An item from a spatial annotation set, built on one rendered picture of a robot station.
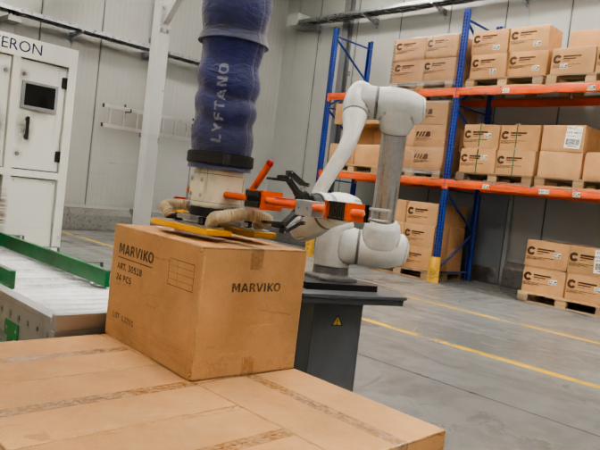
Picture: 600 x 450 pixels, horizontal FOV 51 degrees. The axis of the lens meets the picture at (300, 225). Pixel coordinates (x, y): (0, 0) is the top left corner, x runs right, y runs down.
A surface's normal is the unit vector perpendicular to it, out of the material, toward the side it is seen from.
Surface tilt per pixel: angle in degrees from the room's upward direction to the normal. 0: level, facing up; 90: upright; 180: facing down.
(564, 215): 90
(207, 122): 78
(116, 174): 90
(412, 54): 89
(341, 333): 90
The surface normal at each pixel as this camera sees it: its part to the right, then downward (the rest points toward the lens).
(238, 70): 0.47, -0.12
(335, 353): 0.42, 0.10
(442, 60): -0.70, -0.04
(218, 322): 0.65, 0.11
